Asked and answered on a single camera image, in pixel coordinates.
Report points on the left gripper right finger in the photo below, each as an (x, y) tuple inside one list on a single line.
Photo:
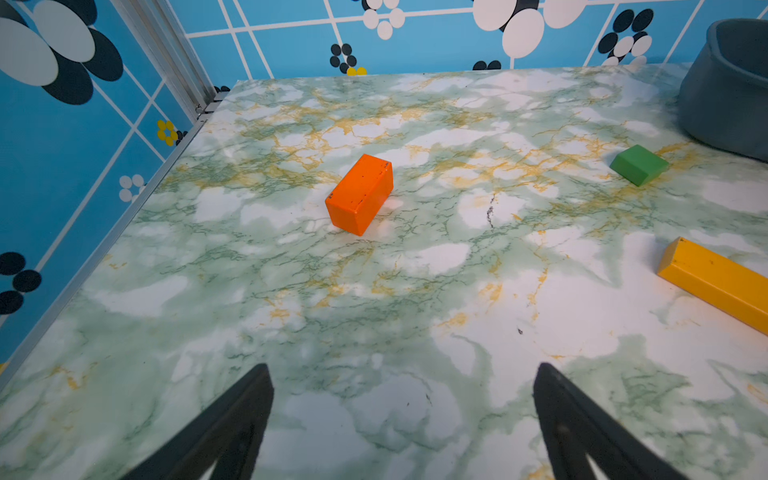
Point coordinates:
[(576, 432)]

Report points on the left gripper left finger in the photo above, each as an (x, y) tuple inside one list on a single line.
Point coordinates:
[(224, 439)]

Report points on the green cube brick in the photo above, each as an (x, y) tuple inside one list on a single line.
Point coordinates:
[(638, 165)]

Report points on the orange brick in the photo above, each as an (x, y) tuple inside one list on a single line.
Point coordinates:
[(359, 196)]

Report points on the dark teal storage bin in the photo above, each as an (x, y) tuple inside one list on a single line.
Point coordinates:
[(723, 97)]

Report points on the yellow long brick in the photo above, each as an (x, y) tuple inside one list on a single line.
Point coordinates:
[(722, 283)]

